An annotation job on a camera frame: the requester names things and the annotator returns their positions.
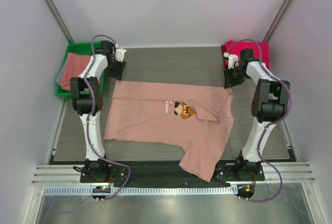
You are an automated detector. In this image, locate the pink printed t-shirt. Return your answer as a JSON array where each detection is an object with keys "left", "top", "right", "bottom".
[{"left": 104, "top": 81, "right": 234, "bottom": 181}]

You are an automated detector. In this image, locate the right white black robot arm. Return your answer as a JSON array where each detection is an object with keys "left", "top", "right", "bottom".
[{"left": 215, "top": 46, "right": 291, "bottom": 182}]

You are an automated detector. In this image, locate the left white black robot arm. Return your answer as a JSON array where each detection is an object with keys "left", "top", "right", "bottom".
[{"left": 70, "top": 38, "right": 126, "bottom": 183}]

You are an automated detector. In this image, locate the green plastic bin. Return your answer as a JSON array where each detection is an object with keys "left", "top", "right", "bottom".
[{"left": 56, "top": 43, "right": 92, "bottom": 99}]

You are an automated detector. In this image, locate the magenta folded t-shirt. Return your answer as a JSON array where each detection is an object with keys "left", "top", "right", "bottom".
[{"left": 220, "top": 40, "right": 270, "bottom": 71}]

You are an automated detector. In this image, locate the salmon folded t-shirt in bin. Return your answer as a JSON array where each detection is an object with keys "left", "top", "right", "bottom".
[{"left": 60, "top": 52, "right": 90, "bottom": 91}]

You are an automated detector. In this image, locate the grey-blue t-shirt in bin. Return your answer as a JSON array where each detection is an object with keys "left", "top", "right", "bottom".
[{"left": 55, "top": 55, "right": 67, "bottom": 87}]

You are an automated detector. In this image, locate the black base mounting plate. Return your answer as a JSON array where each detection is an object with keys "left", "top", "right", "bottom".
[{"left": 73, "top": 160, "right": 265, "bottom": 188}]

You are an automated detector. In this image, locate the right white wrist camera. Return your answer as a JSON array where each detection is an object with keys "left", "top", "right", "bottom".
[{"left": 224, "top": 52, "right": 239, "bottom": 69}]

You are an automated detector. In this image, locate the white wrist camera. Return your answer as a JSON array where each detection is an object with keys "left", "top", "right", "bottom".
[
  {"left": 224, "top": 52, "right": 239, "bottom": 69},
  {"left": 115, "top": 44, "right": 127, "bottom": 62}
]

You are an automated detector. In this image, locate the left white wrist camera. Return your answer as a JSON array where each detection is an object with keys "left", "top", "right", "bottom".
[{"left": 115, "top": 44, "right": 127, "bottom": 62}]

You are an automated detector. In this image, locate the right corner aluminium post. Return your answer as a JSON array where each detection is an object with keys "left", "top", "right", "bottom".
[{"left": 263, "top": 0, "right": 293, "bottom": 42}]

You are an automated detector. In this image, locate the corner aluminium post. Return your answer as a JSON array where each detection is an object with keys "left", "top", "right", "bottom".
[
  {"left": 44, "top": 0, "right": 74, "bottom": 44},
  {"left": 263, "top": 0, "right": 293, "bottom": 42}
]

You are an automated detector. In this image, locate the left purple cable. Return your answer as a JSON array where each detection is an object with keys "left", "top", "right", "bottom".
[{"left": 85, "top": 34, "right": 132, "bottom": 200}]

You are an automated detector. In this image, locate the left corner aluminium post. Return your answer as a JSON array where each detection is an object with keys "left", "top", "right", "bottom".
[{"left": 44, "top": 0, "right": 74, "bottom": 44}]

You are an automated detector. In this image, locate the aluminium extrusion rail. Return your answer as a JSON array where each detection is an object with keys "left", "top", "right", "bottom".
[{"left": 31, "top": 162, "right": 315, "bottom": 186}]

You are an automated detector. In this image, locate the white slotted cable duct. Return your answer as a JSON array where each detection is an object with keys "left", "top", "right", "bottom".
[{"left": 44, "top": 185, "right": 238, "bottom": 196}]

